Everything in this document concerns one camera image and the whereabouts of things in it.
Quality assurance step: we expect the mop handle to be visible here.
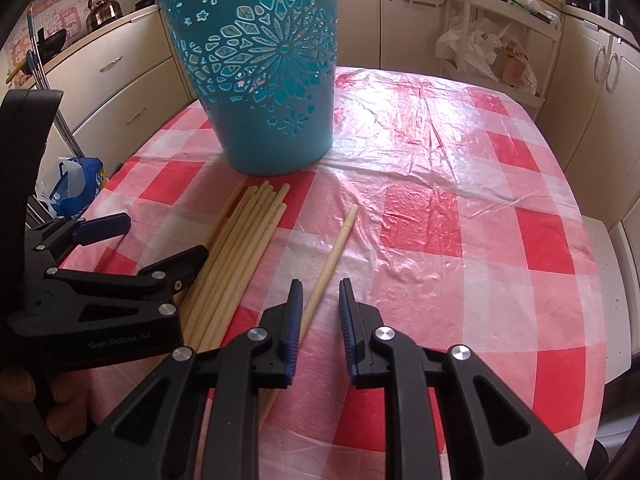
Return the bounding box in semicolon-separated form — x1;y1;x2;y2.
25;4;87;158

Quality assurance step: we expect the blue shopping bag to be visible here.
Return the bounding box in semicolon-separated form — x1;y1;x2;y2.
48;157;105;220

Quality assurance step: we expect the red white checkered tablecloth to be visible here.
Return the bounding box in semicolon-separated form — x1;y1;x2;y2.
65;67;606;479

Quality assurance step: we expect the black wok pan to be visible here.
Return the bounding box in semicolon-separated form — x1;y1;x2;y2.
37;27;67;64

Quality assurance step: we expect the copper kettle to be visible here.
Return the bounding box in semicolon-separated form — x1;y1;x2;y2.
86;0;124;32

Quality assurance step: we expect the white rolling storage cart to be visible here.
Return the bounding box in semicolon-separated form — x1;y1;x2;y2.
435;0;563;119

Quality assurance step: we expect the person's left hand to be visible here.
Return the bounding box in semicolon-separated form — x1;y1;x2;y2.
1;370;90;442

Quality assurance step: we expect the teal perforated plastic basket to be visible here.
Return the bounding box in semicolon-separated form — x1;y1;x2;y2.
157;0;338;177

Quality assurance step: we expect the single bamboo chopstick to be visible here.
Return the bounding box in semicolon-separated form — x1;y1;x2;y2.
258;205;358;428

